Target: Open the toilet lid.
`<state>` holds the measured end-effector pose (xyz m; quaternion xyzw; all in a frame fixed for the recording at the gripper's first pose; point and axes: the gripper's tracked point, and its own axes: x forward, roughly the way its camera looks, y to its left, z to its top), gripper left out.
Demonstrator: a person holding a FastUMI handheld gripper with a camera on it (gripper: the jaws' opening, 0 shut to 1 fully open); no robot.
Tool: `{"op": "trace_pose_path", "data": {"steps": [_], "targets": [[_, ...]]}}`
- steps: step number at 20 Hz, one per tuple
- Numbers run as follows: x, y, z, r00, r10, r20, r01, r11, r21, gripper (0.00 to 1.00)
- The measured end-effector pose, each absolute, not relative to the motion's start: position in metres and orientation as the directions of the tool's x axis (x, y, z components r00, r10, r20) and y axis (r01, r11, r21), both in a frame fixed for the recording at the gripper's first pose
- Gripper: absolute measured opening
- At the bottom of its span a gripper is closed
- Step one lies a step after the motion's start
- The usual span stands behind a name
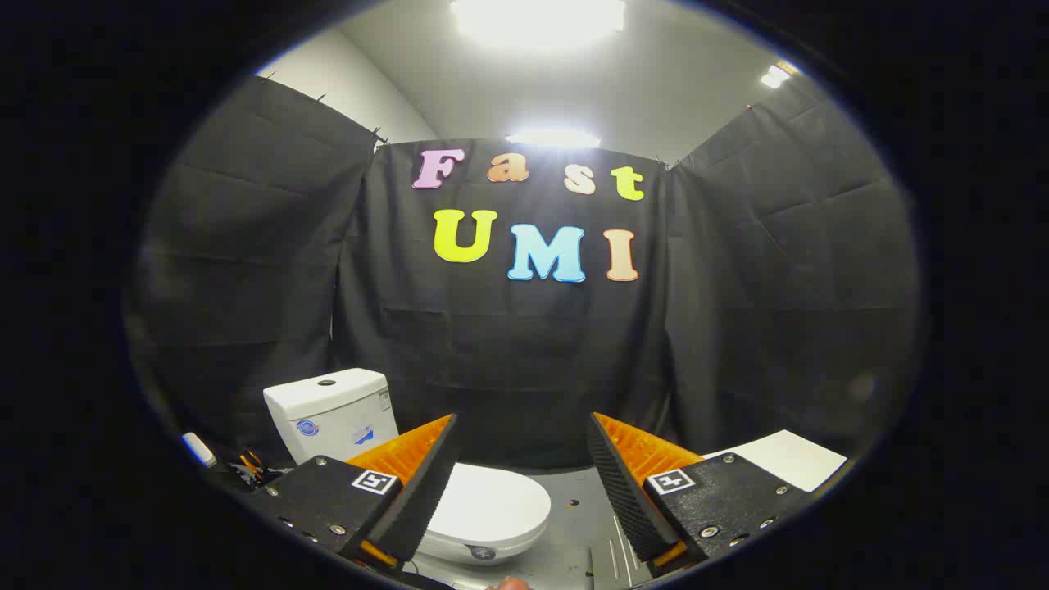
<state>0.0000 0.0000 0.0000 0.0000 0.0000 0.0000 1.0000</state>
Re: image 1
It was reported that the small ceiling light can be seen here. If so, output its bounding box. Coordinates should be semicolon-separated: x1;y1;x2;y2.
758;61;801;90

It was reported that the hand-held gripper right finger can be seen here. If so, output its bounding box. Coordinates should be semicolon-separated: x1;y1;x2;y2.
586;411;815;576

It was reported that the white flat panel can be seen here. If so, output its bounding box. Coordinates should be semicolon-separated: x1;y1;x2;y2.
702;429;849;493

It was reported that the large ceiling light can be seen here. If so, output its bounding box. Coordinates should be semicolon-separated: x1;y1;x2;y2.
451;0;628;43

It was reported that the bundle of coloured cables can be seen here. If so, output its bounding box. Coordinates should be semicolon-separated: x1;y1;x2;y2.
228;447;284;490

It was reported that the long ceiling light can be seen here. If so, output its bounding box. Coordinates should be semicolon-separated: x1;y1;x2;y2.
504;127;603;151

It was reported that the small white device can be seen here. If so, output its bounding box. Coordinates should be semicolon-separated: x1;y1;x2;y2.
181;431;219;470

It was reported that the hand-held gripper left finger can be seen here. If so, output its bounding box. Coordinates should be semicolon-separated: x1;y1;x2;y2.
244;414;459;572

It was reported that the black backdrop cloth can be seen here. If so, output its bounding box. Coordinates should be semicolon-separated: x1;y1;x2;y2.
123;74;923;470

